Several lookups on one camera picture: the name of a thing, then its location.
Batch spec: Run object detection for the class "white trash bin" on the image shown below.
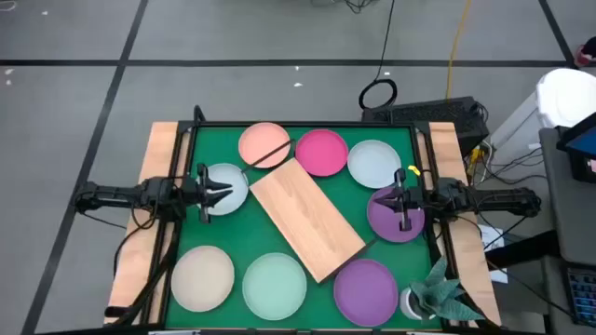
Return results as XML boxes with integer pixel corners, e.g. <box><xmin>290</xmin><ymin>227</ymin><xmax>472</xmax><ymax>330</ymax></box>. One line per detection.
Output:
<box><xmin>488</xmin><ymin>67</ymin><xmax>596</xmax><ymax>153</ymax></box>

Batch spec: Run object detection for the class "green table mat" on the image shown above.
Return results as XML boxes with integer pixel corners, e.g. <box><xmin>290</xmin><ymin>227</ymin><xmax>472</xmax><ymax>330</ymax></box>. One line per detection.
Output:
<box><xmin>163</xmin><ymin>125</ymin><xmax>443</xmax><ymax>330</ymax></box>

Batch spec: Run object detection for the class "power strip with yellow plugs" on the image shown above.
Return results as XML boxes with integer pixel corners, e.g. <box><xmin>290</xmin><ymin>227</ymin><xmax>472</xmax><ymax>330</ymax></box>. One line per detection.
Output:
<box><xmin>467</xmin><ymin>141</ymin><xmax>495</xmax><ymax>174</ymax></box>

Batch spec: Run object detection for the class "light blue plate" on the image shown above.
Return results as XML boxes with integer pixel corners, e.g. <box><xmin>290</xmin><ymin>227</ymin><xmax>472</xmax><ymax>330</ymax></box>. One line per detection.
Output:
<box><xmin>346</xmin><ymin>139</ymin><xmax>402</xmax><ymax>190</ymax></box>
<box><xmin>197</xmin><ymin>162</ymin><xmax>250</xmax><ymax>217</ymax></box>

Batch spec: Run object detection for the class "black desk leg bar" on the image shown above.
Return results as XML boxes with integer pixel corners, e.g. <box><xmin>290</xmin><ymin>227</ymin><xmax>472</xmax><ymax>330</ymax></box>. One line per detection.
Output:
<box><xmin>483</xmin><ymin>229</ymin><xmax>562</xmax><ymax>270</ymax></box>

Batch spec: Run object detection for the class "white paper sheet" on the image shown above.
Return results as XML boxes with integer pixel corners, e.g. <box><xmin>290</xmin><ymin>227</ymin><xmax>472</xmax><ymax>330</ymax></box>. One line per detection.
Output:
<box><xmin>479</xmin><ymin>224</ymin><xmax>508</xmax><ymax>284</ymax></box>

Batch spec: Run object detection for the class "beige plate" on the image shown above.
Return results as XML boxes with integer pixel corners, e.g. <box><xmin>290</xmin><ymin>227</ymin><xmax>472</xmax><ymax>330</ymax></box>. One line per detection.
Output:
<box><xmin>169</xmin><ymin>245</ymin><xmax>236</xmax><ymax>314</ymax></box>

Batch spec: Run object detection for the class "magenta plate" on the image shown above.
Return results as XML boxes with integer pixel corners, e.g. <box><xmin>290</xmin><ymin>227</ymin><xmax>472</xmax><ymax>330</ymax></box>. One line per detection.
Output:
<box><xmin>294</xmin><ymin>128</ymin><xmax>349</xmax><ymax>178</ymax></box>

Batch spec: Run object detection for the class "mint green plate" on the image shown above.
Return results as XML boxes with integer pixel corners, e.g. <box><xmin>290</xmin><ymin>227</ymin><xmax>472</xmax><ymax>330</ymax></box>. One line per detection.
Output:
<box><xmin>241</xmin><ymin>252</ymin><xmax>308</xmax><ymax>322</ymax></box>

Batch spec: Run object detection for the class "black arm cable harness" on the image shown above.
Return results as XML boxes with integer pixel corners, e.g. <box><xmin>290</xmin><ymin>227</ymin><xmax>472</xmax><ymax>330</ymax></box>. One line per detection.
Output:
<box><xmin>102</xmin><ymin>204</ymin><xmax>185</xmax><ymax>327</ymax></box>

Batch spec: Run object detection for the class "black table frame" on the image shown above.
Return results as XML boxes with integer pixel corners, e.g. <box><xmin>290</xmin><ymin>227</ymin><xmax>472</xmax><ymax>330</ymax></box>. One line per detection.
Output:
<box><xmin>139</xmin><ymin>104</ymin><xmax>467</xmax><ymax>335</ymax></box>

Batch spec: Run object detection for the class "black cable with coil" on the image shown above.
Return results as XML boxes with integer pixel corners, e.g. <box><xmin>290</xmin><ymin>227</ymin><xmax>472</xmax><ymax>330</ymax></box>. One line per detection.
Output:
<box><xmin>357</xmin><ymin>0</ymin><xmax>400</xmax><ymax>112</ymax></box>

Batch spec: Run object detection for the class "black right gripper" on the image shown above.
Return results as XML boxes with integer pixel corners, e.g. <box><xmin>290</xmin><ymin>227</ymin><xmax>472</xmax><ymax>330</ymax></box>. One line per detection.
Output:
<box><xmin>372</xmin><ymin>167</ymin><xmax>427</xmax><ymax>233</ymax></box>

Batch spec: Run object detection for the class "person's foot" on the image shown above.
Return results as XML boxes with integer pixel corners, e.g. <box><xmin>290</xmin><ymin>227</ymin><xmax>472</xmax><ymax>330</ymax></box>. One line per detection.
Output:
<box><xmin>575</xmin><ymin>36</ymin><xmax>596</xmax><ymax>69</ymax></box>

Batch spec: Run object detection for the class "artificial plant in white pot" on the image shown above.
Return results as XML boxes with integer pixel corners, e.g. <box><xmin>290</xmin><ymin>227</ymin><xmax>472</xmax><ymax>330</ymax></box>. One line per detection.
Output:
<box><xmin>399</xmin><ymin>255</ymin><xmax>488</xmax><ymax>323</ymax></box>

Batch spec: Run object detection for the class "salmon pink plate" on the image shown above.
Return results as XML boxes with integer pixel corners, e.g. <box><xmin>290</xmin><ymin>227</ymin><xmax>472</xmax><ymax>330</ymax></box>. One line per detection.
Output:
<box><xmin>237</xmin><ymin>121</ymin><xmax>291</xmax><ymax>169</ymax></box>

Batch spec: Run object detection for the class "black cable tangle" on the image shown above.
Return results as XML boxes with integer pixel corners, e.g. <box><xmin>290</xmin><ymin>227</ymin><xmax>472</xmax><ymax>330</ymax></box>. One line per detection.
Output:
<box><xmin>310</xmin><ymin>0</ymin><xmax>381</xmax><ymax>14</ymax></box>

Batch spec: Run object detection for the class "black device with lit keys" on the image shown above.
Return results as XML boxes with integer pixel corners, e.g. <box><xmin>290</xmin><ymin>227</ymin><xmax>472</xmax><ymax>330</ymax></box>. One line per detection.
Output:
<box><xmin>561</xmin><ymin>264</ymin><xmax>596</xmax><ymax>327</ymax></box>

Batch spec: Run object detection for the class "black monitor with blue screen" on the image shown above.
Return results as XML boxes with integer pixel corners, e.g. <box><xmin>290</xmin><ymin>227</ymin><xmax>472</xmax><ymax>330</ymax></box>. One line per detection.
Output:
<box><xmin>556</xmin><ymin>111</ymin><xmax>596</xmax><ymax>183</ymax></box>

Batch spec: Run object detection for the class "grey desk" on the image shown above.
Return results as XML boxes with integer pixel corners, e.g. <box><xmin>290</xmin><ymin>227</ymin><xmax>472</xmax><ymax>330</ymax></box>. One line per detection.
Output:
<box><xmin>538</xmin><ymin>127</ymin><xmax>596</xmax><ymax>266</ymax></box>

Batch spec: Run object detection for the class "purple plate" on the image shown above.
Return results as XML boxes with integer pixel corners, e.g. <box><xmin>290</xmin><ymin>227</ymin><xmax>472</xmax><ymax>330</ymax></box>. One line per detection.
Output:
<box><xmin>332</xmin><ymin>258</ymin><xmax>400</xmax><ymax>328</ymax></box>
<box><xmin>366</xmin><ymin>185</ymin><xmax>427</xmax><ymax>244</ymax></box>

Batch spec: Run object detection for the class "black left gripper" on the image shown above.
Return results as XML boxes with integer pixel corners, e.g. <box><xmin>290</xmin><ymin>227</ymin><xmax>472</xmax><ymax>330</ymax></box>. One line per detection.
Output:
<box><xmin>179</xmin><ymin>162</ymin><xmax>234</xmax><ymax>224</ymax></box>

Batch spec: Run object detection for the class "yellow cable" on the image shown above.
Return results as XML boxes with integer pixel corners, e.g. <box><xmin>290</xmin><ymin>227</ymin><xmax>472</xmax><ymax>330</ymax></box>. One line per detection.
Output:
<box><xmin>445</xmin><ymin>0</ymin><xmax>474</xmax><ymax>100</ymax></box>

